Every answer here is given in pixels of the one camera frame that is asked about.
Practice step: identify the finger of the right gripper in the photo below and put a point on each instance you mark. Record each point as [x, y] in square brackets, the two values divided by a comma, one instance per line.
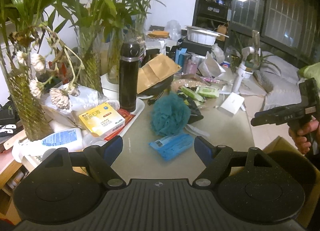
[277, 115]

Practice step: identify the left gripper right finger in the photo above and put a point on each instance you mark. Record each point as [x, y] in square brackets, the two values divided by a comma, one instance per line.
[216, 160]

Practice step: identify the white lotion bottle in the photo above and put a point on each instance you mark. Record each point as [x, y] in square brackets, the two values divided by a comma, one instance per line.
[70, 139]

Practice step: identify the yellow medicine box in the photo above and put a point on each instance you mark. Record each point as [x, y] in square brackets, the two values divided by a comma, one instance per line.
[102, 120]

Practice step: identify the teal mesh bath sponge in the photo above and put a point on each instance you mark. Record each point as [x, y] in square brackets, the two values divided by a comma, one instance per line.
[169, 115]

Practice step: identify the brown cardboard box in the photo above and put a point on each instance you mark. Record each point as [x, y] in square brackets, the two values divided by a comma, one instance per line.
[276, 190]

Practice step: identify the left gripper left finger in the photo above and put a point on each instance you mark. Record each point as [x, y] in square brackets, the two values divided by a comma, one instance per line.
[100, 159]

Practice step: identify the glass vase with bamboo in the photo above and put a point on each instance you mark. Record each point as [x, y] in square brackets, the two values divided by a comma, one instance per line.
[19, 34]

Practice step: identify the green wet wipes pack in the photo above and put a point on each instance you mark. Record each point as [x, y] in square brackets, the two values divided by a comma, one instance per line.
[207, 91]

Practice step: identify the white flat box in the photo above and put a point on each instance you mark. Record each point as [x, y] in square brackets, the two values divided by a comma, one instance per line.
[232, 103]

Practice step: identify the right hand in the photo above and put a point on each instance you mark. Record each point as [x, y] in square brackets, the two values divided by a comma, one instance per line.
[299, 136]

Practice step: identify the black green fabric glove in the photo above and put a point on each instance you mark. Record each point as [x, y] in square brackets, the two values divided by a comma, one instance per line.
[195, 114]

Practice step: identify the black thermos bottle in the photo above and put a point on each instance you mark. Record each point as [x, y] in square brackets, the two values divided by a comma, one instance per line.
[128, 75]

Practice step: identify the brown paper envelope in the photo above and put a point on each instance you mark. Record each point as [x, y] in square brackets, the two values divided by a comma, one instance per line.
[154, 71]

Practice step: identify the blue tissue packet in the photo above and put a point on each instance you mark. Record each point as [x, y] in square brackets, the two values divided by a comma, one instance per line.
[170, 147]

